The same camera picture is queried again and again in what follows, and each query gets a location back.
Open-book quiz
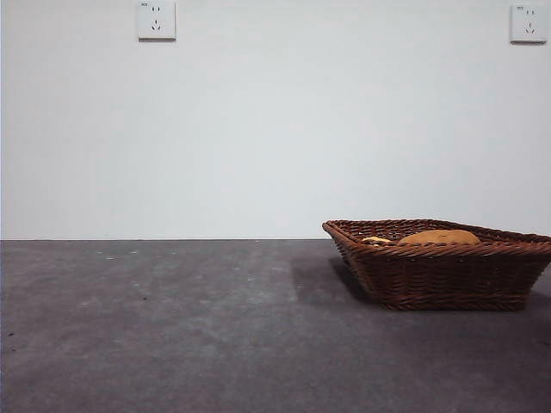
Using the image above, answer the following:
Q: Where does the white wall socket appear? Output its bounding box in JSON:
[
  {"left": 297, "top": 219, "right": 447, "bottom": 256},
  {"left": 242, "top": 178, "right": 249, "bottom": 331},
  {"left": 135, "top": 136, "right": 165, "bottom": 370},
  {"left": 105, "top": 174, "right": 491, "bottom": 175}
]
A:
[
  {"left": 137, "top": 0, "right": 176, "bottom": 43},
  {"left": 510, "top": 3, "right": 548, "bottom": 45}
]

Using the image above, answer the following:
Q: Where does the brown woven wicker basket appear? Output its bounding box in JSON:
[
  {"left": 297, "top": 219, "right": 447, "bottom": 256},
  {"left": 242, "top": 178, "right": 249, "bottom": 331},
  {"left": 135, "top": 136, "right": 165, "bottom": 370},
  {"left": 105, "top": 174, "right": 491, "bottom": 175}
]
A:
[{"left": 321, "top": 219, "right": 551, "bottom": 311}]

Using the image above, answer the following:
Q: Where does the brown potato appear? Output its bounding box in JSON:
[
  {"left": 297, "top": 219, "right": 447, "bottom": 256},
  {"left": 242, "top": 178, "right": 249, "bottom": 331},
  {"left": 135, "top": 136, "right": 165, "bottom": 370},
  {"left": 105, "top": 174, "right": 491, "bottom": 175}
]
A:
[{"left": 396, "top": 229, "right": 482, "bottom": 246}]

